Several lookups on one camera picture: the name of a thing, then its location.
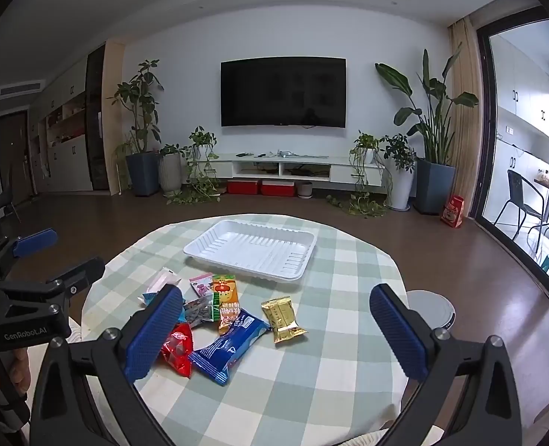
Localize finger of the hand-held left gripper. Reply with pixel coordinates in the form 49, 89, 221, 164
46, 256, 106, 311
0, 229, 59, 285

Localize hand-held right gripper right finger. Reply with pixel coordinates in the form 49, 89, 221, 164
370, 283, 524, 446

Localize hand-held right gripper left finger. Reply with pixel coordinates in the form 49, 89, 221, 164
28, 283, 184, 446

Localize red snack packet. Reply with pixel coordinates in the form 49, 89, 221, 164
160, 321, 195, 378

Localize orange snack packet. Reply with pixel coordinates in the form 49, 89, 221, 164
212, 274, 241, 335

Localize gold snack packet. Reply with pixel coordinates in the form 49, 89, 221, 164
261, 298, 308, 347

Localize white plastic tray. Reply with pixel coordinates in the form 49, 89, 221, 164
183, 219, 318, 282

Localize white round stool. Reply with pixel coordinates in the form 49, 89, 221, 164
405, 289, 456, 333

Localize grey black snack packet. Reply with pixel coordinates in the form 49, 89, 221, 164
182, 294, 219, 326

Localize black folding chair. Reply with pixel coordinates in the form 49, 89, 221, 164
0, 167, 24, 224

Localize white pink snack packet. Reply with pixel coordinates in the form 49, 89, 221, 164
150, 267, 182, 293

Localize white storage cabinet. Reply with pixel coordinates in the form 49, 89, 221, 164
28, 56, 94, 193

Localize dark wooden door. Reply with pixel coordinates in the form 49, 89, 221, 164
0, 110, 30, 205

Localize tall tree in blue pot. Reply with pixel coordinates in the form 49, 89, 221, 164
108, 59, 165, 197

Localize plant in ribbed grey pot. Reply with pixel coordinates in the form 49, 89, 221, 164
157, 143, 187, 196

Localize red paper bag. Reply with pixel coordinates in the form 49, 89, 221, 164
440, 195, 465, 228

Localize bushy plant in white pot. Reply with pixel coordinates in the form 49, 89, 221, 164
381, 134, 417, 211

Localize large-leaf plant in blue pot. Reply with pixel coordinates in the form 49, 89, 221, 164
375, 43, 480, 215

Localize white television cabinet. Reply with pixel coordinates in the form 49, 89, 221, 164
195, 152, 387, 191

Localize trailing ivy plant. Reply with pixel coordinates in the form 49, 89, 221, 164
327, 131, 389, 218
167, 125, 222, 205

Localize black metal chair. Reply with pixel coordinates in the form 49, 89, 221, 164
493, 169, 546, 242

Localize white balcony cabinets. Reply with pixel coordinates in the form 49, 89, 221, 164
491, 32, 549, 177

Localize beige curtain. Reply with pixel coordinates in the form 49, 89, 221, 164
447, 17, 484, 217

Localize wall air vent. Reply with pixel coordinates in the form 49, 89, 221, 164
0, 83, 40, 96

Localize black sliding door frame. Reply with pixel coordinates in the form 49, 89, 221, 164
474, 7, 549, 298

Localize black wall television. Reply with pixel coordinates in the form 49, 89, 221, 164
220, 58, 348, 129

